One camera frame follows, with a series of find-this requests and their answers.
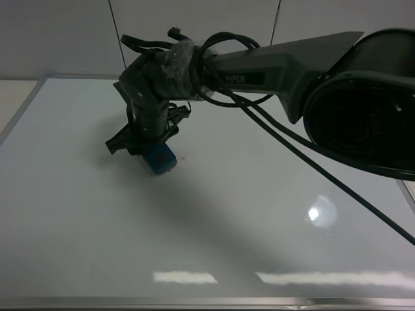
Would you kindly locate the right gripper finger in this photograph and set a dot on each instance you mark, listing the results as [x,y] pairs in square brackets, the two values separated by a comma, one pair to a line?
[141,148]
[120,139]

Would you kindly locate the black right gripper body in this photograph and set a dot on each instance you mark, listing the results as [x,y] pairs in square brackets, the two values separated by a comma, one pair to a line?
[158,124]

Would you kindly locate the blue board eraser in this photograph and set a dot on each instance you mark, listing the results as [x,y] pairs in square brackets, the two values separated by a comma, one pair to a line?
[159,158]

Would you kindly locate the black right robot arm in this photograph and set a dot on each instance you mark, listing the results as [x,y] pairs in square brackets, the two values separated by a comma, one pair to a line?
[354,93]

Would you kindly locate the white whiteboard with aluminium frame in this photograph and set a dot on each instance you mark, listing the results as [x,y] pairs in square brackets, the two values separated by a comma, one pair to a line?
[238,223]

